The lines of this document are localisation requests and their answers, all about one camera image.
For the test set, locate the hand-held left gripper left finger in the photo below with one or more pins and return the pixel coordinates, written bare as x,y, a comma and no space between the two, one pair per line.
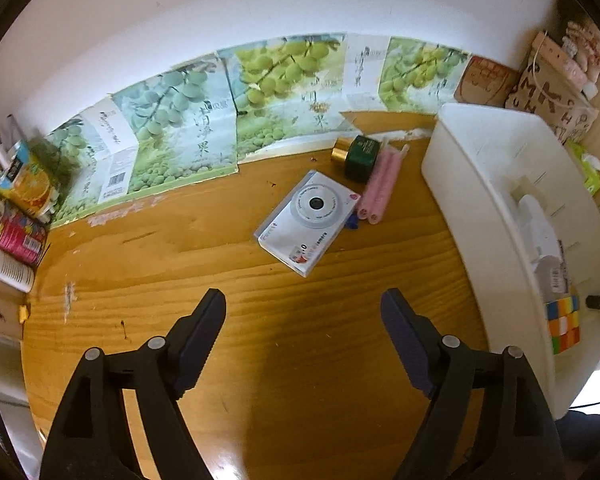
200,345

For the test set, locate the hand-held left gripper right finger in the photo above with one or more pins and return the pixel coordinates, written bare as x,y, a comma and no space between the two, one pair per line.
405,340

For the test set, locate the multicoloured puzzle cube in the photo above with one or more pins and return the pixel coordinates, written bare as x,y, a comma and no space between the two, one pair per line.
562,325

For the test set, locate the white square box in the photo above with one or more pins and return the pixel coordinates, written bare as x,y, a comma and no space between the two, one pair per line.
540,230

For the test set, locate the white camera box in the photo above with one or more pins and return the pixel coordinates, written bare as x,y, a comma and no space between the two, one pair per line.
307,222

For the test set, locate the white plastic bin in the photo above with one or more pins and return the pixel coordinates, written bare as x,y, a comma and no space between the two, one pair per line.
480,185

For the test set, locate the clear packet with blue label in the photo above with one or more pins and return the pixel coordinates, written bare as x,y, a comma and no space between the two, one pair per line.
561,274

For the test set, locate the small blue cap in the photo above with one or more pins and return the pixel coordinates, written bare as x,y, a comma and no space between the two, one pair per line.
351,222

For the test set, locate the green tissue pack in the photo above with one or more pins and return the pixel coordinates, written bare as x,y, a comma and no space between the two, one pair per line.
587,167

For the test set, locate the green bottle with gold cap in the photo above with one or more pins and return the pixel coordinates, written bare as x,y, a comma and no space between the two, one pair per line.
362,157

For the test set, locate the white bottle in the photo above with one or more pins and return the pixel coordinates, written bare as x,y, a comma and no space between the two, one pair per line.
10,270

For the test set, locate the pink can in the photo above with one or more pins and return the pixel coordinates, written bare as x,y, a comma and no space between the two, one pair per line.
20,237

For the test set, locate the white tape roll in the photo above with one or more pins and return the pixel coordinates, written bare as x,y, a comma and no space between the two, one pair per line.
591,89

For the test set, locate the grape print cardboard sheet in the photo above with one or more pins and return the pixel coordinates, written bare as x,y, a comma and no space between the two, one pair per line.
180,125

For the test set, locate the printed paper gift bag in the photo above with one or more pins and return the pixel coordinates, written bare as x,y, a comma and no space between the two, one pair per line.
555,90

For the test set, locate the orange juice carton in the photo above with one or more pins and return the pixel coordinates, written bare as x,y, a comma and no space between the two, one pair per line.
27,185

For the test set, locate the floral fabric bundle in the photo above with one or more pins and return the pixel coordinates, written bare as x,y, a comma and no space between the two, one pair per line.
590,50

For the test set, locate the brown cardboard box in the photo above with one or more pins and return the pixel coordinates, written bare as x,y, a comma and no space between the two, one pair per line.
485,80

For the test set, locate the small white carton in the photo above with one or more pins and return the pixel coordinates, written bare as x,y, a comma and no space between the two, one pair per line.
2,145

